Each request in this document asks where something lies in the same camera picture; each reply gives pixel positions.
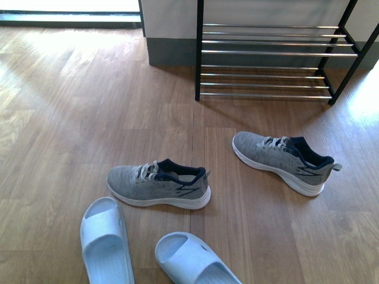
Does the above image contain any black metal shoe rack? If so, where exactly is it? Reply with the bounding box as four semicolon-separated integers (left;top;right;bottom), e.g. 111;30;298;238
195;1;378;105

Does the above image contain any grey sneaker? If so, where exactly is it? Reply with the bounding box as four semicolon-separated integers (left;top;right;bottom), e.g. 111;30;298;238
107;159;211;210
232;131;342;197

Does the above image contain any white slide sandal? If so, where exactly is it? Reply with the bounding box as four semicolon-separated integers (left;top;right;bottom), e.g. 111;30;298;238
155;232;240;283
80;197;134;283

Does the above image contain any dark window frame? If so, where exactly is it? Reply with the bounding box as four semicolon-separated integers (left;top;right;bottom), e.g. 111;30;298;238
1;10;143;29

